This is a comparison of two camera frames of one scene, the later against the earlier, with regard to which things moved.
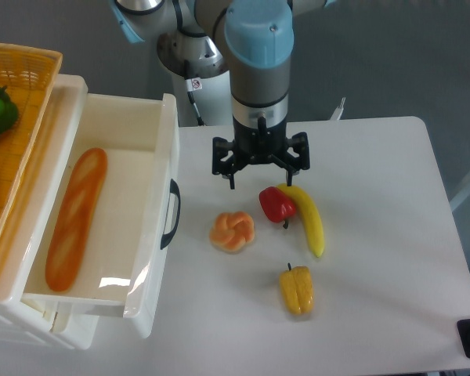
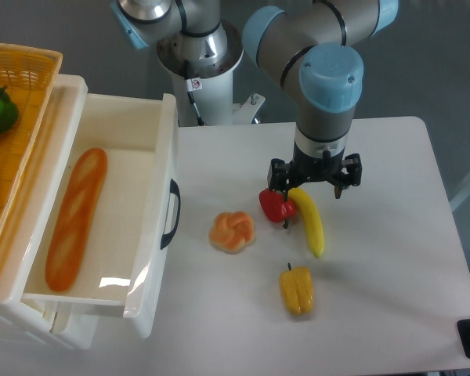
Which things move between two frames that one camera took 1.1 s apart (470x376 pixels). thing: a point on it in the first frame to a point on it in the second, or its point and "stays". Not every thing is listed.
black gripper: [251, 143] to [283, 175]
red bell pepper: [276, 206] stays
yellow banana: [308, 214] stays
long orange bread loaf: [75, 219] stays
